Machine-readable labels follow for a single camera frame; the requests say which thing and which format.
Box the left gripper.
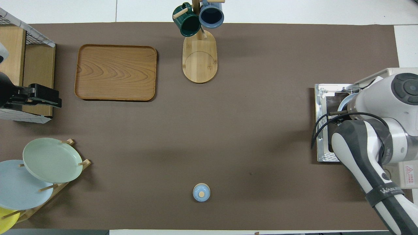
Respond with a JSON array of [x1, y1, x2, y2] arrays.
[[0, 72, 31, 109]]

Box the pale green plate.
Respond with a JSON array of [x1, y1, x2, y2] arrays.
[[23, 137, 83, 184]]

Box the light blue plate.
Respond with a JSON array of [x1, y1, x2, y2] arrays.
[[0, 159, 55, 211]]

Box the wooden tray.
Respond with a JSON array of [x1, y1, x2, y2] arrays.
[[74, 44, 158, 102]]

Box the wooden plate rack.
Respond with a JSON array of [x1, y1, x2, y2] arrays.
[[13, 138, 92, 224]]

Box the yellow plate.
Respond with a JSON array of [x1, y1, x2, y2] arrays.
[[0, 206, 20, 235]]

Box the dark green mug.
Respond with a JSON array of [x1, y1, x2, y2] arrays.
[[172, 3, 202, 37]]

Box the wooden mug tree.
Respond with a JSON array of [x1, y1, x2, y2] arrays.
[[172, 0, 226, 84]]

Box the blue mug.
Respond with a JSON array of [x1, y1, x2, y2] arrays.
[[199, 0, 225, 29]]

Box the wooden shelf with wire mesh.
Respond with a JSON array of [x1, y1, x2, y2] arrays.
[[0, 7, 56, 124]]

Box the black cable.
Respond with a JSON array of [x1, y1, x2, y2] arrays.
[[311, 111, 391, 150]]

